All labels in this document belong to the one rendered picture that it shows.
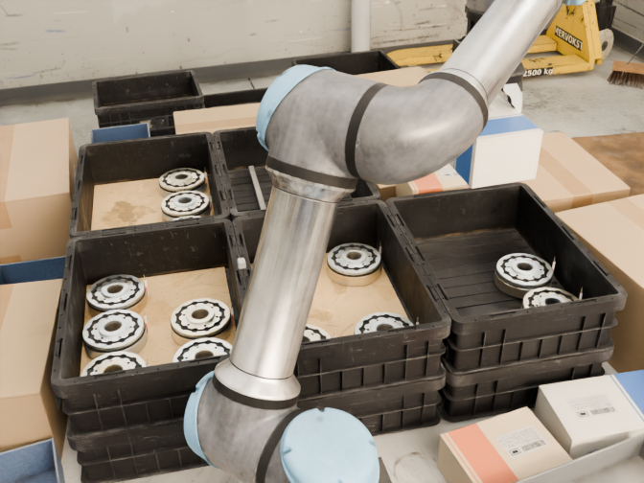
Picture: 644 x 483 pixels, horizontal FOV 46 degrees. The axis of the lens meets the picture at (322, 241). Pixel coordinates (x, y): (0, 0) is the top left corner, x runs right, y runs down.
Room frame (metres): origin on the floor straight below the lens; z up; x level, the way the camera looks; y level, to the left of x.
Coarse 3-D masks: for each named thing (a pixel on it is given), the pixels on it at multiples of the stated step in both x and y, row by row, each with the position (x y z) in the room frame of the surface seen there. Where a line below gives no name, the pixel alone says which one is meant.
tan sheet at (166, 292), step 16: (192, 272) 1.19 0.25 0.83; (208, 272) 1.18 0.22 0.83; (224, 272) 1.18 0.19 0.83; (160, 288) 1.13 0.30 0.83; (176, 288) 1.13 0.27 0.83; (192, 288) 1.13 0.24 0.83; (208, 288) 1.13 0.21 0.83; (224, 288) 1.13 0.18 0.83; (160, 304) 1.09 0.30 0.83; (176, 304) 1.09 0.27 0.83; (144, 320) 1.04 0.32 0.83; (160, 320) 1.04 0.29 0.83; (160, 336) 1.00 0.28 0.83; (144, 352) 0.96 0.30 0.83; (160, 352) 0.96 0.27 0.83; (80, 368) 0.92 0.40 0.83
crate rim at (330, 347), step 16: (352, 208) 1.26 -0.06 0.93; (384, 208) 1.25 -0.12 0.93; (240, 224) 1.20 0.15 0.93; (240, 240) 1.14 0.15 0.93; (400, 240) 1.13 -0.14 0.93; (240, 256) 1.09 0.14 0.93; (416, 272) 1.03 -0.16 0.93; (432, 288) 0.99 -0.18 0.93; (432, 304) 0.95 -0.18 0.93; (448, 320) 0.90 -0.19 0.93; (352, 336) 0.87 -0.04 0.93; (368, 336) 0.87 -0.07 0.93; (384, 336) 0.87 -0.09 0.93; (400, 336) 0.88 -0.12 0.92; (416, 336) 0.88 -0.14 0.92; (432, 336) 0.89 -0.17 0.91; (304, 352) 0.85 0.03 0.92; (320, 352) 0.85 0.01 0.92; (336, 352) 0.86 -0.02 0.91; (352, 352) 0.86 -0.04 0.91
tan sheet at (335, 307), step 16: (320, 272) 1.18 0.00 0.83; (384, 272) 1.17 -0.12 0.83; (320, 288) 1.13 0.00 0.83; (336, 288) 1.12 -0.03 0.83; (352, 288) 1.12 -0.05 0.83; (368, 288) 1.12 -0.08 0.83; (384, 288) 1.12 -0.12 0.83; (320, 304) 1.08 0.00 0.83; (336, 304) 1.08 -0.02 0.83; (352, 304) 1.08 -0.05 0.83; (368, 304) 1.08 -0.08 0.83; (384, 304) 1.08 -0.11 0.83; (400, 304) 1.07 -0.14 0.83; (320, 320) 1.03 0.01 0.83; (336, 320) 1.03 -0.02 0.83; (352, 320) 1.03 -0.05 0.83; (336, 336) 0.99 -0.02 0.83
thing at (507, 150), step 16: (496, 96) 1.29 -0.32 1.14; (496, 112) 1.22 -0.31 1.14; (512, 112) 1.22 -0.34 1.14; (496, 128) 1.15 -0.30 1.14; (512, 128) 1.15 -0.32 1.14; (528, 128) 1.15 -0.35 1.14; (480, 144) 1.11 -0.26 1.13; (496, 144) 1.12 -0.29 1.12; (512, 144) 1.13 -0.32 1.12; (528, 144) 1.13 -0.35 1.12; (464, 160) 1.15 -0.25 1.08; (480, 160) 1.11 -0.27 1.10; (496, 160) 1.12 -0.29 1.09; (512, 160) 1.13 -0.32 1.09; (528, 160) 1.14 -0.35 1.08; (464, 176) 1.14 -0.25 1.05; (480, 176) 1.11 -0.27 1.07; (496, 176) 1.12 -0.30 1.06; (512, 176) 1.13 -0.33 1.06; (528, 176) 1.14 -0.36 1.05
